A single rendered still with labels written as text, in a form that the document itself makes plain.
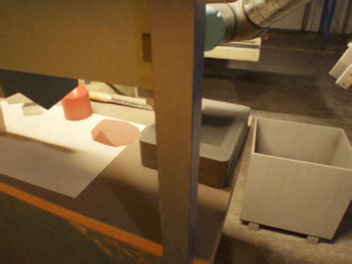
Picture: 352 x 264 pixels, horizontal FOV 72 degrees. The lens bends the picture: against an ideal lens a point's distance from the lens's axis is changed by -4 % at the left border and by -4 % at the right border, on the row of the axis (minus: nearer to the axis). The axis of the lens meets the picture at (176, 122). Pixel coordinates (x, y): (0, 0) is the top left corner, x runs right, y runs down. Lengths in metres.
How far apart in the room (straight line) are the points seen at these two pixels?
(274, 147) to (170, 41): 1.61
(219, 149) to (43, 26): 0.37
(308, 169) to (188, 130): 1.18
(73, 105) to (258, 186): 1.04
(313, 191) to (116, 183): 1.12
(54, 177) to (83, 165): 0.07
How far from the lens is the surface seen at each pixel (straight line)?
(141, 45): 0.24
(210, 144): 0.52
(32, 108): 0.90
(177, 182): 0.27
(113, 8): 0.25
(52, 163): 0.65
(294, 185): 1.44
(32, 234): 0.79
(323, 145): 1.80
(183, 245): 0.35
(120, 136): 0.66
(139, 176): 0.55
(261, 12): 0.49
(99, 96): 0.90
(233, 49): 2.79
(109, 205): 0.50
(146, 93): 0.61
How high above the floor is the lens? 1.31
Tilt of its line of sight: 29 degrees down
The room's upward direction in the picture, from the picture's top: straight up
